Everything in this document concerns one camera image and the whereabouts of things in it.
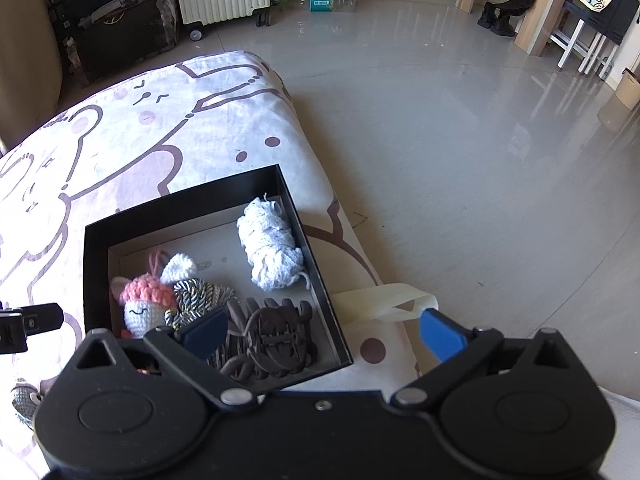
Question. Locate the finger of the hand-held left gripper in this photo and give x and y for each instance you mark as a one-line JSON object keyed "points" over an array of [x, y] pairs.
{"points": [[35, 321]]}

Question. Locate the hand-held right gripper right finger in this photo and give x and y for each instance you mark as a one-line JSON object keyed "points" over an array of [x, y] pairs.
{"points": [[442, 335]]}

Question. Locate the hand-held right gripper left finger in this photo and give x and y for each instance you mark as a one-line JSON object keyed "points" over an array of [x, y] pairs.
{"points": [[205, 331]]}

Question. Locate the pink white crocheted bunny doll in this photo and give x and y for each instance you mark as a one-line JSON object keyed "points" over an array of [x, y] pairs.
{"points": [[142, 305]]}

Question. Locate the white yarn ball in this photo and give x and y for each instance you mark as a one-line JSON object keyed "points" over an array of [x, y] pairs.
{"points": [[270, 250]]}

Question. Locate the black cardboard box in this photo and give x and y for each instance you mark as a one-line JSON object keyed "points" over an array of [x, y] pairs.
{"points": [[200, 200]]}

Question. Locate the grey knitted item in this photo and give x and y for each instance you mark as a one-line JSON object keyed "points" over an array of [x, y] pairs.
{"points": [[25, 400]]}

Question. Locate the printed bear blanket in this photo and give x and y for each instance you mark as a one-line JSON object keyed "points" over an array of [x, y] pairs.
{"points": [[100, 160]]}

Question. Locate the white cloth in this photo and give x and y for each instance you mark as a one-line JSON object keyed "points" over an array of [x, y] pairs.
{"points": [[625, 435]]}

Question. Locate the brown curtain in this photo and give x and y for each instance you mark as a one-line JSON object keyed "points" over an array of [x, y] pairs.
{"points": [[25, 60]]}

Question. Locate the dark luggage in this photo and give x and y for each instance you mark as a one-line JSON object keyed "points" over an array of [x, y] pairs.
{"points": [[110, 25]]}

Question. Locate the beige waste bin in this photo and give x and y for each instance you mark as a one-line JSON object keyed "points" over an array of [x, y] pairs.
{"points": [[627, 87]]}

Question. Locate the white stool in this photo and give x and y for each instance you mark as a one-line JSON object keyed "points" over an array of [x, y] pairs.
{"points": [[580, 40]]}

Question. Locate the black shoes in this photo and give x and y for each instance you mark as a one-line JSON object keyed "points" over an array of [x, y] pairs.
{"points": [[502, 15]]}

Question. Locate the wooden table leg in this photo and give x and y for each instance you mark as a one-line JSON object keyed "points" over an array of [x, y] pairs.
{"points": [[545, 5]]}

